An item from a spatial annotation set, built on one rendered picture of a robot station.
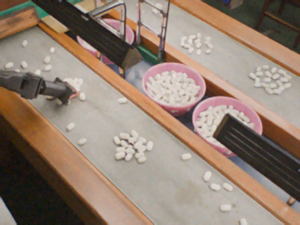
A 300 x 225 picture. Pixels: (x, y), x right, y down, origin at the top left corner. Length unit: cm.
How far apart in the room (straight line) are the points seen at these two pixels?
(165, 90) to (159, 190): 48
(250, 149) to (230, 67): 81
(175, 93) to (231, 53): 41
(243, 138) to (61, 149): 64
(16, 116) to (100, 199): 47
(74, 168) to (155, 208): 30
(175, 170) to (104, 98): 43
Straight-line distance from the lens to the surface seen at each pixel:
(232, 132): 96
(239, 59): 177
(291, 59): 182
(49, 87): 133
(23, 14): 178
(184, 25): 192
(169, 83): 156
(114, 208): 116
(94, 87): 153
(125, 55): 113
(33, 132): 136
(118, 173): 125
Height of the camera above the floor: 179
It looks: 47 degrees down
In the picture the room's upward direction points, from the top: 6 degrees clockwise
